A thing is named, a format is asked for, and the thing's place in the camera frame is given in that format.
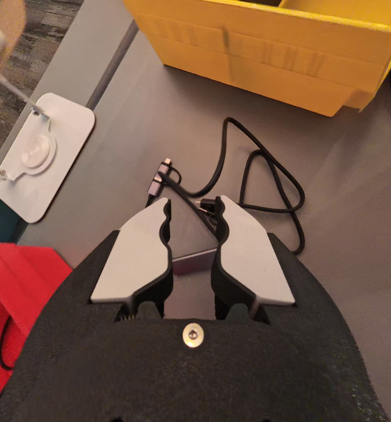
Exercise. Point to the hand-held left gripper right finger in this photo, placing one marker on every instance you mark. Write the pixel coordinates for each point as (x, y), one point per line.
(255, 263)

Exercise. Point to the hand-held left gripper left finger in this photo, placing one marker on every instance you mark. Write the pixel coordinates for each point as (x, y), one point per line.
(132, 263)

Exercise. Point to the grey usb hub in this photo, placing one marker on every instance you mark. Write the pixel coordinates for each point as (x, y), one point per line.
(192, 262)

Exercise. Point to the red plastic bin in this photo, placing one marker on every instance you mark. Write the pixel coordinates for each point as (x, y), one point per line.
(17, 280)

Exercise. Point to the yellow plastic bin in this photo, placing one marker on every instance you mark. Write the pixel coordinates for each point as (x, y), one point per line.
(281, 59)

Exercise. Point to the dark blue flat pad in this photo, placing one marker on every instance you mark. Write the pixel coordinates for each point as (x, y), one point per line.
(1, 227)

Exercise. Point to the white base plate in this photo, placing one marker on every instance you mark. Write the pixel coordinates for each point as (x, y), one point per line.
(67, 132)

